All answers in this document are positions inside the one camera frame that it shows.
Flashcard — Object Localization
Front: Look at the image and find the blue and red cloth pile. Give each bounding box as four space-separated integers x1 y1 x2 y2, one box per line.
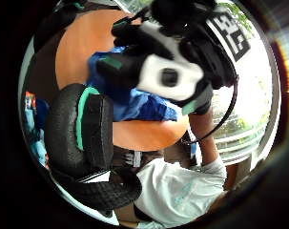
22 91 51 168

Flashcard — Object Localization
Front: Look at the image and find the white marker cube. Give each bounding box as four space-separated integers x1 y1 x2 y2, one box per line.
206 6 252 63

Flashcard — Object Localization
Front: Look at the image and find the the person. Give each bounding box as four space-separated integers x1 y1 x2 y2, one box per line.
114 155 230 229

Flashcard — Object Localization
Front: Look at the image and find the window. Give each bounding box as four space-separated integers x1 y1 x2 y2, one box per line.
210 31 280 166

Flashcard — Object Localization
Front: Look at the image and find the white palm camera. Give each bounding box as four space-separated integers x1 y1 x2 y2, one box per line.
136 52 205 103

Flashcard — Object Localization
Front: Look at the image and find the black cable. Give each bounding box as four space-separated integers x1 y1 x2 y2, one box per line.
181 74 240 146

